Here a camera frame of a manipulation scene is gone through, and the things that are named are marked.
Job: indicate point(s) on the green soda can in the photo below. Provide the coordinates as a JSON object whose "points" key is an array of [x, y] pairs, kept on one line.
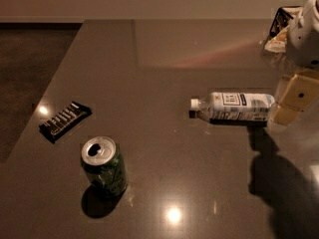
{"points": [[104, 165]]}

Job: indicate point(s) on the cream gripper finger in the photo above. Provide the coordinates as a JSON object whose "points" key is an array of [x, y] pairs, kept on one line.
{"points": [[284, 116], [297, 92]]}

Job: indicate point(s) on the clear plastic water bottle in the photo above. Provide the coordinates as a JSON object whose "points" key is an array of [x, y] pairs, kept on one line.
{"points": [[234, 106]]}

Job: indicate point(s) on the black snack bar wrapper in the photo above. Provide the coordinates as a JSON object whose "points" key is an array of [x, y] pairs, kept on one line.
{"points": [[63, 121]]}

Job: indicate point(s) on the black wire basket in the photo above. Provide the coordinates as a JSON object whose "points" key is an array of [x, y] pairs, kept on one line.
{"points": [[283, 17]]}

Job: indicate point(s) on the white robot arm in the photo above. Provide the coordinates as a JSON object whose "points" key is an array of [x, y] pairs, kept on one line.
{"points": [[302, 44]]}

